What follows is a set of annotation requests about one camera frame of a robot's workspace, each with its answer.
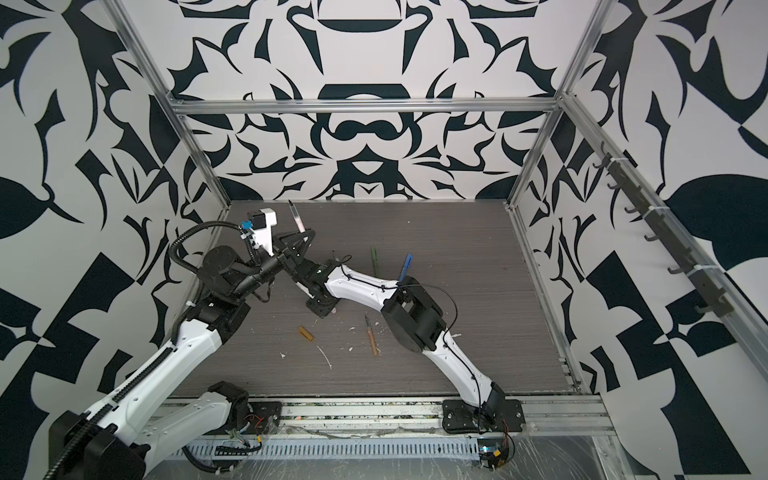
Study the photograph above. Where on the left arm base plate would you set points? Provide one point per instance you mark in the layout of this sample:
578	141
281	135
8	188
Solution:
258	417

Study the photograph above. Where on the dark green pen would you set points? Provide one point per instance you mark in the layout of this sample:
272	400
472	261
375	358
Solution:
374	260

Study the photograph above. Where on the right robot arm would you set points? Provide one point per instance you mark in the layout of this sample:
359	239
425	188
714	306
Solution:
416	321

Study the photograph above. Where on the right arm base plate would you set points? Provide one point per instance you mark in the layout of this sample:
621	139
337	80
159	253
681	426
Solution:
458	417

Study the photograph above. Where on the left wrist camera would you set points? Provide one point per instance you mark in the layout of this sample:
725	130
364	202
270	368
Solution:
257	229

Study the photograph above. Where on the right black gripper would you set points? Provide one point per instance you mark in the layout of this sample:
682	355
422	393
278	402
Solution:
313	308

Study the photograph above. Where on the blue pen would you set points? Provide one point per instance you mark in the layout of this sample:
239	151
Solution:
405	267

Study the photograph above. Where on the wall hook rack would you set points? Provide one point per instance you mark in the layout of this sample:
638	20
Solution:
662	255

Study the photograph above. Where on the pink pen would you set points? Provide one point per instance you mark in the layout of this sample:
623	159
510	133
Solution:
296	216

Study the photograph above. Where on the white cable duct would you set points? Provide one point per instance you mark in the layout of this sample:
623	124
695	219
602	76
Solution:
466	449

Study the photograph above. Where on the white paper strip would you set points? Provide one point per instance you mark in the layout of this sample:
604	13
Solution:
325	357

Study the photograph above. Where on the aluminium front rail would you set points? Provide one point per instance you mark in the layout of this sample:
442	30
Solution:
390	417

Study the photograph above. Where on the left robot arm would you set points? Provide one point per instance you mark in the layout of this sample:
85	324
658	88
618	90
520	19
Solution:
114	438

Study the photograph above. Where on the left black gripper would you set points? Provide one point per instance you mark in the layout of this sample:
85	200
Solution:
295	237

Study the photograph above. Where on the orange pen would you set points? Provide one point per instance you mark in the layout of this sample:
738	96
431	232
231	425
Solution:
371	335

